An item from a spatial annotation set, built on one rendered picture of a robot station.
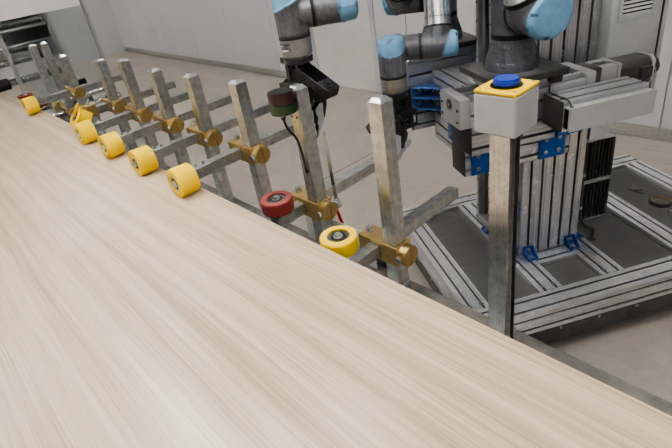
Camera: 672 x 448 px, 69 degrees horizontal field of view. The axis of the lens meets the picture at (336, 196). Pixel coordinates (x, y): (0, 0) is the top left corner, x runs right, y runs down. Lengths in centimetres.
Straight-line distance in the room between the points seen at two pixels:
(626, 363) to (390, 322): 136
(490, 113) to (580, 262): 140
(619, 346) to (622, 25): 111
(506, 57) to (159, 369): 116
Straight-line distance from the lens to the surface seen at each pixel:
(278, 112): 109
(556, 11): 134
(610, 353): 208
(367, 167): 139
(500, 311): 100
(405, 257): 107
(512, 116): 76
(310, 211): 125
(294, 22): 117
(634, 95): 158
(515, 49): 148
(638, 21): 188
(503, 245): 90
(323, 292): 89
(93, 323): 102
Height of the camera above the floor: 146
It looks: 29 degrees down
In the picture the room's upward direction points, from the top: 9 degrees counter-clockwise
